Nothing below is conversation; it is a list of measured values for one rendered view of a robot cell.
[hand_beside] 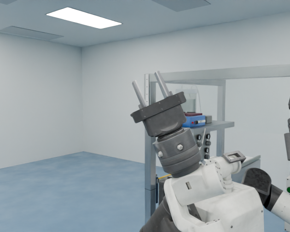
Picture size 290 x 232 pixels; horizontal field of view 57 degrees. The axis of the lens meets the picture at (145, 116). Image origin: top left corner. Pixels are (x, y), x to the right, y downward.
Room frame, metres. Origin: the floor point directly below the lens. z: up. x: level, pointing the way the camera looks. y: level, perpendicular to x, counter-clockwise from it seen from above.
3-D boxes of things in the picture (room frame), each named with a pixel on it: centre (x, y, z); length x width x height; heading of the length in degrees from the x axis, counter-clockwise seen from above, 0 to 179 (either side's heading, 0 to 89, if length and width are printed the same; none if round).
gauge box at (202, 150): (1.85, -0.35, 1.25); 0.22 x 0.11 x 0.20; 137
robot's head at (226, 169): (0.85, -0.25, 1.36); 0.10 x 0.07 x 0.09; 128
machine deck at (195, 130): (2.09, -0.39, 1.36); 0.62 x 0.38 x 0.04; 137
